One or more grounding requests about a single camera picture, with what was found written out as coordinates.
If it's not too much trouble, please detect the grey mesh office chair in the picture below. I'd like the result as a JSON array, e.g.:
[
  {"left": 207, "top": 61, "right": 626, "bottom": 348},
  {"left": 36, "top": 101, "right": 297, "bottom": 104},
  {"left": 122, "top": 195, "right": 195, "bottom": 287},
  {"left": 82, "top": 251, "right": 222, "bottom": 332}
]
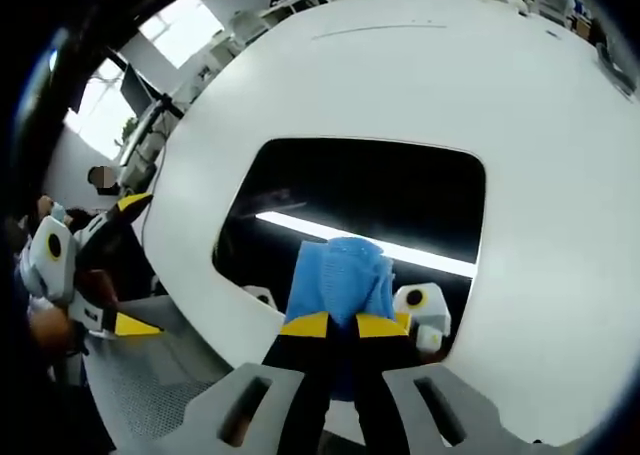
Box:
[{"left": 74, "top": 294, "right": 284, "bottom": 455}]

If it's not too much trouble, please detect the blue cleaning cloth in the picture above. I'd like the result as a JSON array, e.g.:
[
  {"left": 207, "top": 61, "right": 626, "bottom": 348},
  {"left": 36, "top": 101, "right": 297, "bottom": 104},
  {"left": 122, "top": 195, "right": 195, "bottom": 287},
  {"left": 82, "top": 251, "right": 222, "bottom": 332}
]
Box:
[{"left": 282, "top": 235, "right": 399, "bottom": 402}]

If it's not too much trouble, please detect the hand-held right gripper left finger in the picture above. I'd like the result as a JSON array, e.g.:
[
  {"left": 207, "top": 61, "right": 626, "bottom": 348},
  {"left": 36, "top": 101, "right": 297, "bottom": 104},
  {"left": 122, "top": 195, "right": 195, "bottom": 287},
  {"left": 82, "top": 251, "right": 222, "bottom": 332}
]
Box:
[{"left": 182, "top": 310, "right": 331, "bottom": 455}]

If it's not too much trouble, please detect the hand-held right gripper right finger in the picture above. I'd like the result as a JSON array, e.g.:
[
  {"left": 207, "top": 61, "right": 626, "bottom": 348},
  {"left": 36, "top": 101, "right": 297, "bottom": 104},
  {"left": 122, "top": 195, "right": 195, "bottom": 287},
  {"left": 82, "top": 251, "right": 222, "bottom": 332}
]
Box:
[{"left": 353, "top": 313, "right": 531, "bottom": 455}]

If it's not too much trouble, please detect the dark grey object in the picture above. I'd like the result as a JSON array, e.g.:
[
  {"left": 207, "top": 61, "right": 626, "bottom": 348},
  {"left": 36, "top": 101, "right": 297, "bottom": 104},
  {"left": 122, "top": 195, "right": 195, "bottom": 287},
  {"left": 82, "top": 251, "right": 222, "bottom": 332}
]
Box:
[{"left": 594, "top": 42, "right": 639, "bottom": 96}]

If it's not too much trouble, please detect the black desk monitor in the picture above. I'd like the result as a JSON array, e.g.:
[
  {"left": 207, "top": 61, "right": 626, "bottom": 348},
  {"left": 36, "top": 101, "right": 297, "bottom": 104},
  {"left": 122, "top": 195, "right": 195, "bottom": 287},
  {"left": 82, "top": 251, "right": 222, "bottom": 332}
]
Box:
[{"left": 119, "top": 62, "right": 174, "bottom": 124}]

